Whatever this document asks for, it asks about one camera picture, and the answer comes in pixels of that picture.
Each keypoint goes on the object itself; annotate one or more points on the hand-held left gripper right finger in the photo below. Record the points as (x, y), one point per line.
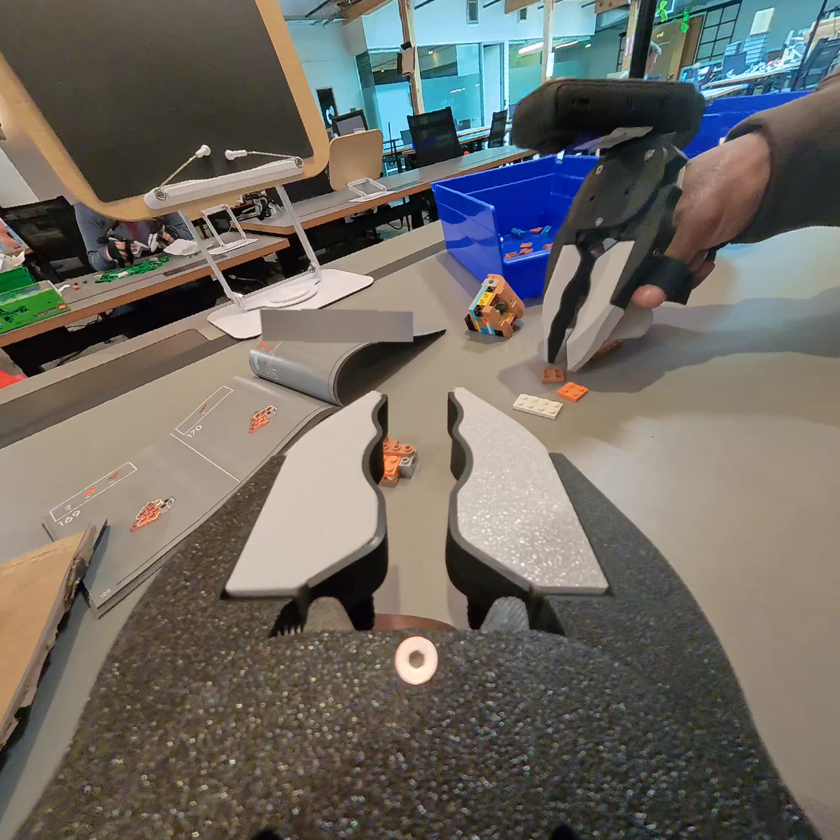
(525, 518)

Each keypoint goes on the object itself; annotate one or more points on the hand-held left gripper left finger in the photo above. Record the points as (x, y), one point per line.
(308, 518)

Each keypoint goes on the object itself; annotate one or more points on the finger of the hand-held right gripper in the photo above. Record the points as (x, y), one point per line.
(604, 302)
(558, 289)

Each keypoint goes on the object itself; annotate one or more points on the pile of brown bricks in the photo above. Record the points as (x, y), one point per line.
(528, 246)

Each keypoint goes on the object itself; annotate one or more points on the brown square brick plate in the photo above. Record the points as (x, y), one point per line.
(553, 375)

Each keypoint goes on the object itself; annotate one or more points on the orange square brick plate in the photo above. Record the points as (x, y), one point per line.
(573, 392)

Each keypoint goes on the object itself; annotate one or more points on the orange grey brick assembly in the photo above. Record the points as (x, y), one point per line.
(397, 456)

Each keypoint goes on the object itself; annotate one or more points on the blue plastic bin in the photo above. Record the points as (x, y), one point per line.
(754, 118)
(472, 216)

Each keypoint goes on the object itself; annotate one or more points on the white brick plate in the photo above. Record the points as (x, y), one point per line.
(538, 405)

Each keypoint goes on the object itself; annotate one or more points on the person's right forearm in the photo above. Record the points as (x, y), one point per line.
(807, 164)

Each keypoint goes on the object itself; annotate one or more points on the grey desk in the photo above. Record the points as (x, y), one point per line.
(689, 492)

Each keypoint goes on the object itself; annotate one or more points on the long office desk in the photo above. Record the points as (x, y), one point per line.
(197, 259)
(420, 180)

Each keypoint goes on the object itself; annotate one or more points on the person's right hand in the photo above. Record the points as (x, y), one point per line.
(715, 190)

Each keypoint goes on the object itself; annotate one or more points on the brown yellow brick assembly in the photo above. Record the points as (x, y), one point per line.
(495, 308)

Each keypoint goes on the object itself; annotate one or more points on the black pole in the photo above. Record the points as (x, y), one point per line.
(643, 39)

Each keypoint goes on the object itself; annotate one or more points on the grey instruction booklet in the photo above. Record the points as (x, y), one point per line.
(197, 459)

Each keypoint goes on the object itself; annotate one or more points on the white tablet stand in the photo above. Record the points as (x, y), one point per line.
(367, 190)
(295, 289)
(226, 239)

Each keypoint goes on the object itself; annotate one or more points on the scattered green bricks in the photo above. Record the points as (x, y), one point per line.
(131, 269)

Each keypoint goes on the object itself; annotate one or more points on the green brick box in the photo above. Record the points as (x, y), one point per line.
(29, 305)

